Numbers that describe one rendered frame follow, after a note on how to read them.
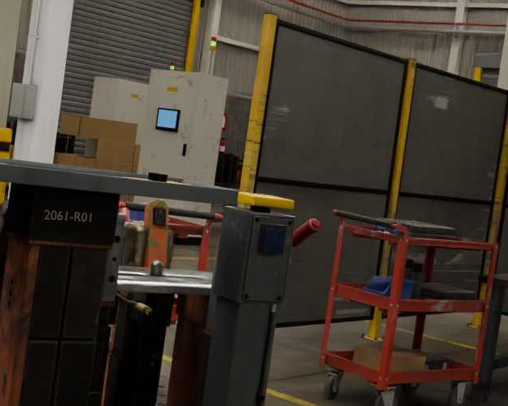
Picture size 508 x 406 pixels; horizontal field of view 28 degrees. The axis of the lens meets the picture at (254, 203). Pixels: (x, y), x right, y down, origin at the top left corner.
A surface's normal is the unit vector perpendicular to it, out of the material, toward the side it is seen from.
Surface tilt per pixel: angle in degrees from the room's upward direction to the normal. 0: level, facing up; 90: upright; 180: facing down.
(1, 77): 90
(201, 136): 90
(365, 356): 90
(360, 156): 90
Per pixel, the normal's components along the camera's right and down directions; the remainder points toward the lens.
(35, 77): -0.61, -0.04
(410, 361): 0.53, 0.12
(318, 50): 0.79, 0.11
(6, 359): -0.84, -0.09
